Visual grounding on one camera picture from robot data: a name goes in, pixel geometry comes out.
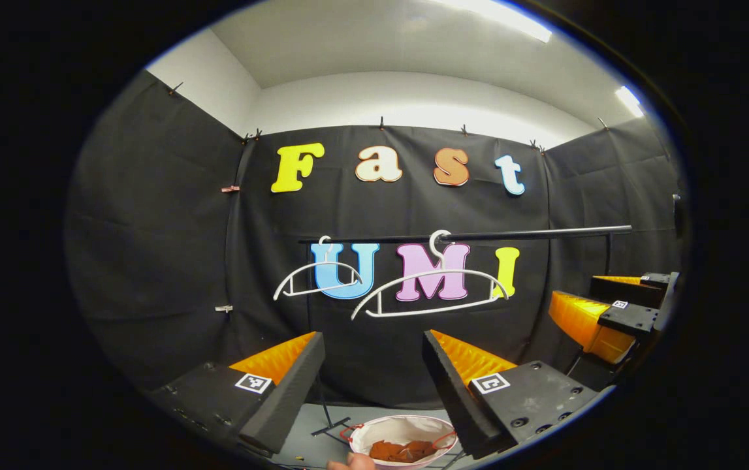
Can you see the white plastic hanger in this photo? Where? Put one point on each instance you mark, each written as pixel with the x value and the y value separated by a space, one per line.
pixel 413 277
pixel 322 264

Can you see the black backdrop cloth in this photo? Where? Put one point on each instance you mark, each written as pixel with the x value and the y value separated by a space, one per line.
pixel 152 261

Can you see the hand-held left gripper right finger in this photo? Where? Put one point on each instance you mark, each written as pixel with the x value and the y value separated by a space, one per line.
pixel 452 391

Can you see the small ceiling light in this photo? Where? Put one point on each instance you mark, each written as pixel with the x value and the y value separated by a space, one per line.
pixel 629 101

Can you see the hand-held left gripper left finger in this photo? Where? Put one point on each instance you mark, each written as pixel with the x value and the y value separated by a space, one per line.
pixel 296 385

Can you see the black clothes rack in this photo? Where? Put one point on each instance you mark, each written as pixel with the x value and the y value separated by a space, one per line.
pixel 511 234

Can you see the long ceiling light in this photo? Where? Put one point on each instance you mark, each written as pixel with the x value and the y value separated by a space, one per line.
pixel 505 16

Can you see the white laundry hamper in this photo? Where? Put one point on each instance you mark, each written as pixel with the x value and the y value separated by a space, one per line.
pixel 400 427

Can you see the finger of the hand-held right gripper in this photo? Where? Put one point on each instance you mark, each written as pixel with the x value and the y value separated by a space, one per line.
pixel 629 290
pixel 583 320

